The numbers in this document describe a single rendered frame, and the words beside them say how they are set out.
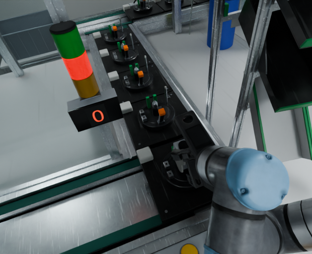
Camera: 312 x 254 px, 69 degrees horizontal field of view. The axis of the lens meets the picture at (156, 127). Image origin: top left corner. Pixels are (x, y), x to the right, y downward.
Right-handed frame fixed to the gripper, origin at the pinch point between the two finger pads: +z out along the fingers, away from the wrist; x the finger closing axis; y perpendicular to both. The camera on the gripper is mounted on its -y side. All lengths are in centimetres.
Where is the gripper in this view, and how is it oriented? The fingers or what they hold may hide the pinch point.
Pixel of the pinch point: (182, 147)
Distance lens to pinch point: 63.5
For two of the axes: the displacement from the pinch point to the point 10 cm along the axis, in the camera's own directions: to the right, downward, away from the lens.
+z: -1.6, 0.3, 9.9
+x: 9.4, -3.1, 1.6
